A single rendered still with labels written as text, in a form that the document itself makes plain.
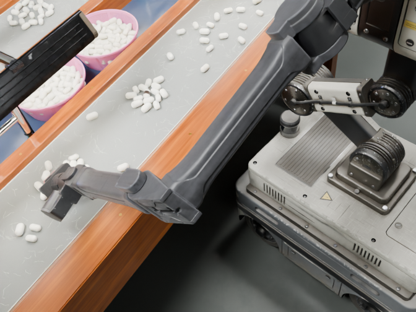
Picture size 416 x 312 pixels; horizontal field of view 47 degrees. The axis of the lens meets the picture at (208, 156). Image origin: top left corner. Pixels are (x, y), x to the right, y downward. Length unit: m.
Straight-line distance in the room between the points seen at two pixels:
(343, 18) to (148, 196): 0.41
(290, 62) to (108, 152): 0.80
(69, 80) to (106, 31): 0.26
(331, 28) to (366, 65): 1.93
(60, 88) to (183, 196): 1.04
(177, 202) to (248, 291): 1.25
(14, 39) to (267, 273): 1.33
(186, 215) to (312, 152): 1.00
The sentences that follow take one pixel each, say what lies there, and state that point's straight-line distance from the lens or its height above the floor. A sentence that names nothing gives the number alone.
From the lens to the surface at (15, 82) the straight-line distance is 1.23.
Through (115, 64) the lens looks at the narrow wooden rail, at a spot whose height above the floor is 0.76.
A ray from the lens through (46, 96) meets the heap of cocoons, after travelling 1.72.
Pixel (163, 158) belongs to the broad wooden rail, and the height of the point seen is 0.77.
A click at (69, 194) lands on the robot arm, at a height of 0.89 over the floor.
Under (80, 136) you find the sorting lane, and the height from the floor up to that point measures 0.74.
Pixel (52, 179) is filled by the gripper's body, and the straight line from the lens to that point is 1.32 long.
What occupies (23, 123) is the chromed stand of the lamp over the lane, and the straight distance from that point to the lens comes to 1.53.
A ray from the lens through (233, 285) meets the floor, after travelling 1.97.
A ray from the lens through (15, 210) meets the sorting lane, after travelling 1.44.
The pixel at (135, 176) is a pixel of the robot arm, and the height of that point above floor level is 1.19.
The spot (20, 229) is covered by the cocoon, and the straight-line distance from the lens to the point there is 1.38.
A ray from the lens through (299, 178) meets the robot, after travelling 1.64.
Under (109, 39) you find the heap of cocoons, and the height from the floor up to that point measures 0.74.
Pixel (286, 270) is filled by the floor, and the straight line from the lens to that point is 1.99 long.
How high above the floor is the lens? 1.82
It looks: 52 degrees down
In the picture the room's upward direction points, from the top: 11 degrees counter-clockwise
